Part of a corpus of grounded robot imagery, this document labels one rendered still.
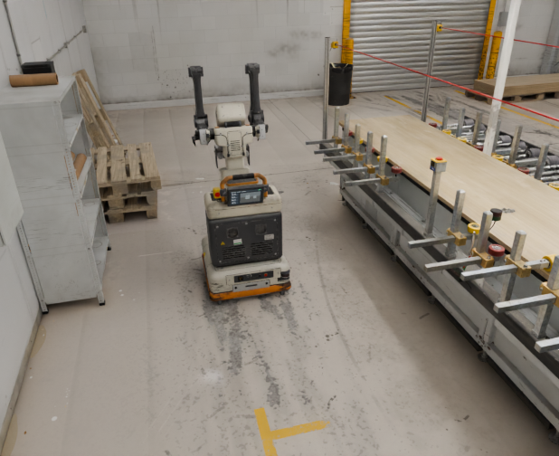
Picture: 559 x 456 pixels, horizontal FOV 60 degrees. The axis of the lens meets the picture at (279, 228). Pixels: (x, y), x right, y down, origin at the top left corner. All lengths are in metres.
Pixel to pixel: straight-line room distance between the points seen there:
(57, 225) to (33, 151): 0.54
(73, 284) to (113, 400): 1.06
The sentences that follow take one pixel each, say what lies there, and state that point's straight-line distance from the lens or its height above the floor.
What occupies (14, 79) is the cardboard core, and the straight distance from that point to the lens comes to 3.91.
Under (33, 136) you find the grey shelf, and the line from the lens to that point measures 3.44.
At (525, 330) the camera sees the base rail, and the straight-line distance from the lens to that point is 2.61.
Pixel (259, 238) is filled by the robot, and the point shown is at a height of 0.50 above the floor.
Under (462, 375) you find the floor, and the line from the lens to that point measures 3.32.
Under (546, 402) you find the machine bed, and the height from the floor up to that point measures 0.17.
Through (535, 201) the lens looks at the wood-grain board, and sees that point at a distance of 3.50.
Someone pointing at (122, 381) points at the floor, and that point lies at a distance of 3.28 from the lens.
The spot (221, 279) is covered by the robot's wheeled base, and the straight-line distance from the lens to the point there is 3.57.
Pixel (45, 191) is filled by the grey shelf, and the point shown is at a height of 0.97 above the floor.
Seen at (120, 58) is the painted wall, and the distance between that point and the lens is 9.70.
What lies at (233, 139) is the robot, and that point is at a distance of 3.59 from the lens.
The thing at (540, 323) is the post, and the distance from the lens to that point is 2.55.
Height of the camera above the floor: 2.21
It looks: 28 degrees down
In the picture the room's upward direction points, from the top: 1 degrees counter-clockwise
